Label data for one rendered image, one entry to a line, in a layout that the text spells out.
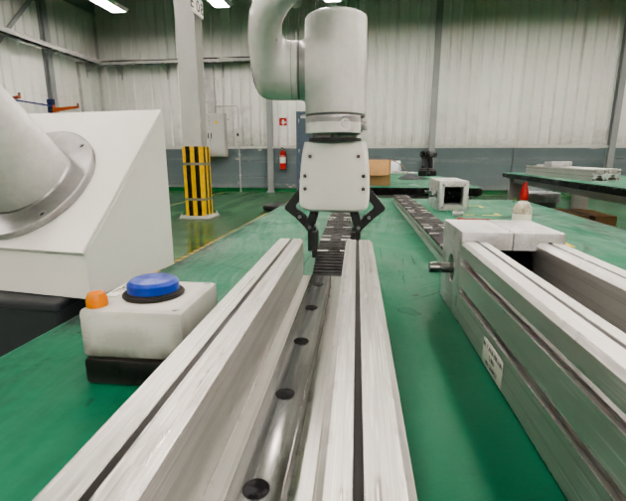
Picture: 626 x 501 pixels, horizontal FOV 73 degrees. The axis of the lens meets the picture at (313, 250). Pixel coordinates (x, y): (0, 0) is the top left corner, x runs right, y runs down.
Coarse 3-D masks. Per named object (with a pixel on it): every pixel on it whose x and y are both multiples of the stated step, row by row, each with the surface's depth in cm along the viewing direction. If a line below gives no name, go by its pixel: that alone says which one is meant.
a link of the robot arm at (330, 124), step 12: (312, 120) 57; (324, 120) 56; (336, 120) 55; (348, 120) 56; (360, 120) 57; (312, 132) 57; (324, 132) 56; (336, 132) 56; (348, 132) 56; (360, 132) 57
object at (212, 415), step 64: (256, 320) 24; (320, 320) 30; (384, 320) 23; (192, 384) 16; (256, 384) 24; (320, 384) 24; (384, 384) 16; (128, 448) 12; (192, 448) 15; (256, 448) 17; (320, 448) 13; (384, 448) 12
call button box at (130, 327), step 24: (120, 288) 35; (192, 288) 36; (216, 288) 37; (96, 312) 31; (120, 312) 31; (144, 312) 30; (168, 312) 30; (192, 312) 32; (96, 336) 31; (120, 336) 31; (144, 336) 31; (168, 336) 30; (96, 360) 32; (120, 360) 31; (144, 360) 31; (120, 384) 32
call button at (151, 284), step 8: (160, 272) 36; (136, 280) 33; (144, 280) 33; (152, 280) 33; (160, 280) 33; (168, 280) 33; (176, 280) 34; (128, 288) 33; (136, 288) 32; (144, 288) 32; (152, 288) 32; (160, 288) 32; (168, 288) 33; (176, 288) 34; (144, 296) 32
